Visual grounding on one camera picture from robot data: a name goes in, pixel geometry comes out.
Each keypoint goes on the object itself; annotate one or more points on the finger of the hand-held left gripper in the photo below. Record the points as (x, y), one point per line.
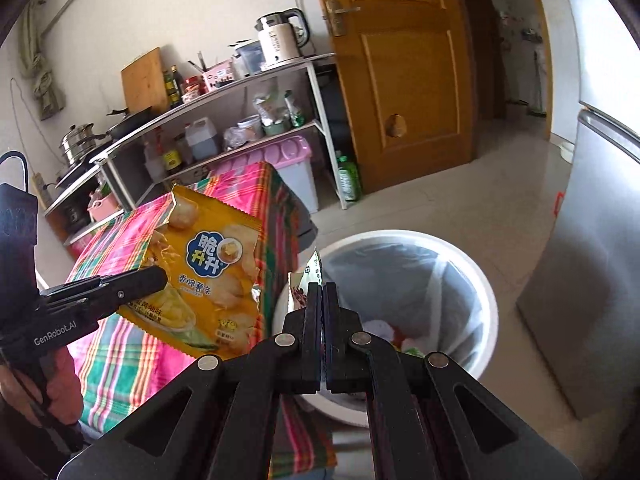
(130, 285)

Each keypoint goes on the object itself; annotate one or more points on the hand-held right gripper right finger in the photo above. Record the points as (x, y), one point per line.
(332, 340)

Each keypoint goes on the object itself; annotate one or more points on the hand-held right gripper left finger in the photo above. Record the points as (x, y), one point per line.
(312, 340)

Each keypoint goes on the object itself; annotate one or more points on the white printed wrapper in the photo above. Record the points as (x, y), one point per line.
(312, 275)

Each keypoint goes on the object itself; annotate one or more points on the yellow chips bag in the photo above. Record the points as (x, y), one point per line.
(200, 270)

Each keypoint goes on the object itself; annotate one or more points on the green wrapper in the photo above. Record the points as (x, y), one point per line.
(412, 351)

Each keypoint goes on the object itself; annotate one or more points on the translucent bin liner bag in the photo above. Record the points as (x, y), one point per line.
(400, 280)

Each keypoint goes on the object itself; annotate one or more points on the white plastic bin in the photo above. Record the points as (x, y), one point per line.
(480, 285)

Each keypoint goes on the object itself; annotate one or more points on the person's left hand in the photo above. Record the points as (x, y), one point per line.
(62, 385)

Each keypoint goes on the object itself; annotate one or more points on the pink green plaid cloth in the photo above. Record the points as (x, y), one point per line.
(115, 355)

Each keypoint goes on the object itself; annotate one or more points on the pink plastic basket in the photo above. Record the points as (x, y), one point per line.
(103, 206)

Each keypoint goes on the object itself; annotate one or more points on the black pot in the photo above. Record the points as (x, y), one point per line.
(75, 215)

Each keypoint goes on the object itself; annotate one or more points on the clear bottle red cap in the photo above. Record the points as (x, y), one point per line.
(154, 165)

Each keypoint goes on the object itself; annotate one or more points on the black induction cooker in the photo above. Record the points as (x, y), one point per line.
(75, 175)

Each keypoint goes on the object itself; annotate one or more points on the yellowed power strip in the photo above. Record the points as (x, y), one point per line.
(39, 192)

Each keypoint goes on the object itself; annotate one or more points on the yellow label oil bottle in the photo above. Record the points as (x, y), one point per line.
(172, 160)

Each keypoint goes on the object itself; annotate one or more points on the steel steamer pot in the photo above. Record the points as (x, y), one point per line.
(80, 145)

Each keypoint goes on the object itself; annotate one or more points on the plastic jug dark liquid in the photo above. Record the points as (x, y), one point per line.
(201, 142)

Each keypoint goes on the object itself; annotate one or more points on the black frying pan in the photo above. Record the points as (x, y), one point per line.
(132, 125)

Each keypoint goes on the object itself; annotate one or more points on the green plastic bottle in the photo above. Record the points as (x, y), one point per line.
(348, 180)

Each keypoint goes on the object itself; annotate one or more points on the storage box pink lid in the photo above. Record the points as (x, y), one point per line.
(295, 180)

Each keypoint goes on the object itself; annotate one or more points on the crumpled clear plastic bag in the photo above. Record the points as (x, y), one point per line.
(235, 139)

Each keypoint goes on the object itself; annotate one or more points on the dark sauce bottle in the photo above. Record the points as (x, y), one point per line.
(168, 90)
(176, 85)

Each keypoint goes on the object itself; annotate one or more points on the white plastic tub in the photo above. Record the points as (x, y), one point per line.
(250, 126)

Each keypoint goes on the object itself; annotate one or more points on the wooden cutting board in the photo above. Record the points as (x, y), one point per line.
(145, 80)

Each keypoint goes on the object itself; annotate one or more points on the hanging grey green cloth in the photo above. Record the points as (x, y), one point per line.
(47, 90)

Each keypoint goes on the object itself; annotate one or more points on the pale green bowl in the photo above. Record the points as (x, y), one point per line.
(276, 128)

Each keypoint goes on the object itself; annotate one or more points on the white green food bag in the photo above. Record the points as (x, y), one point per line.
(267, 107)

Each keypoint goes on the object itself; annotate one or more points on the pink utensil box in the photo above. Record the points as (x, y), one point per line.
(219, 76)

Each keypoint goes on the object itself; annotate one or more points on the white metal shelf rack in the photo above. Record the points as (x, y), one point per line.
(319, 110)

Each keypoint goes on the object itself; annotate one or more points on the green food packet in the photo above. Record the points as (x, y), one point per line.
(295, 110)

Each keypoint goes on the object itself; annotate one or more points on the dark chopsticks bundle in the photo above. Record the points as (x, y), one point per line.
(199, 64)

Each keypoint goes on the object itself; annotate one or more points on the clear plastic container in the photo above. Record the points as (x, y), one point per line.
(249, 60)

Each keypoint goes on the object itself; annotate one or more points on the silver refrigerator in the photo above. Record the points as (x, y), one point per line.
(590, 260)

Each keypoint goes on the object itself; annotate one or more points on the wooden door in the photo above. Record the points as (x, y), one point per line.
(400, 70)

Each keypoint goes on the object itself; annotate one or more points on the white electric kettle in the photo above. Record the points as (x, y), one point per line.
(277, 42)

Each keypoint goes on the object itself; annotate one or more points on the white basin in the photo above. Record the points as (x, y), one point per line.
(567, 151)

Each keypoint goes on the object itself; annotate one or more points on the wooden door frame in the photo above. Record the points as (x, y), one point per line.
(470, 35)
(544, 60)

